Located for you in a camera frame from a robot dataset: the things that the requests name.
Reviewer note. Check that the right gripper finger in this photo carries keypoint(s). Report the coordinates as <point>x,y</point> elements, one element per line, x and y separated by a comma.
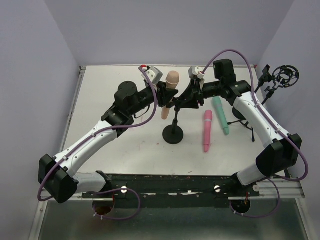
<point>186,103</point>
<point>189,92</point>

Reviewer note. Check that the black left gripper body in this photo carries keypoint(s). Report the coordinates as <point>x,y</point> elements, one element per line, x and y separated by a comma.
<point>162,94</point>

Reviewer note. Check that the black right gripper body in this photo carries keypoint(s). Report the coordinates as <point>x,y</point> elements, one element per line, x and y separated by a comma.
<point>196,92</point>

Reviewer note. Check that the peach microphone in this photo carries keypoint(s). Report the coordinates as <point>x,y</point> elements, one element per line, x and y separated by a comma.
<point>172,80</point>

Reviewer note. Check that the black round-base clip stand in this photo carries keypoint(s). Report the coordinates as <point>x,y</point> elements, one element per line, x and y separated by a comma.
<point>173,134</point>

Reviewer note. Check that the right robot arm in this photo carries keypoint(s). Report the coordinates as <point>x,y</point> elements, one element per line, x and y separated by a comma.
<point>280,147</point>

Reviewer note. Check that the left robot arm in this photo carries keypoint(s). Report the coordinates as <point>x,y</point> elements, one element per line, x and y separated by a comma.
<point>59,175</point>

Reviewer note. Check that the pink microphone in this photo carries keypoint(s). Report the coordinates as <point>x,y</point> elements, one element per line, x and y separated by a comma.
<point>208,117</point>

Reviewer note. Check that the teal microphone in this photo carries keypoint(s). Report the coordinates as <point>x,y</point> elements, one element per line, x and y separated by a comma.
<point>218,107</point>

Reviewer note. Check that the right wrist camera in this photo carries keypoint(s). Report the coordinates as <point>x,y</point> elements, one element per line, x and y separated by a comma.
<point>196,73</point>

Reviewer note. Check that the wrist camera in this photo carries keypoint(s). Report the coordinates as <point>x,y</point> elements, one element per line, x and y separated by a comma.
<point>196,73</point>
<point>153,73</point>

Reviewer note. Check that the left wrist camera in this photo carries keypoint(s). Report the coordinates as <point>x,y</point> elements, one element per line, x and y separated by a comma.
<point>153,73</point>

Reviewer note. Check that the black tripod shock-mount stand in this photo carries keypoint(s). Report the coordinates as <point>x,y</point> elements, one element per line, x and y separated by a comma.
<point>282,77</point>

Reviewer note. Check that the black front mounting rail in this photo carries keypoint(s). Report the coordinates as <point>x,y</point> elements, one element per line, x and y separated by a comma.
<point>171,191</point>

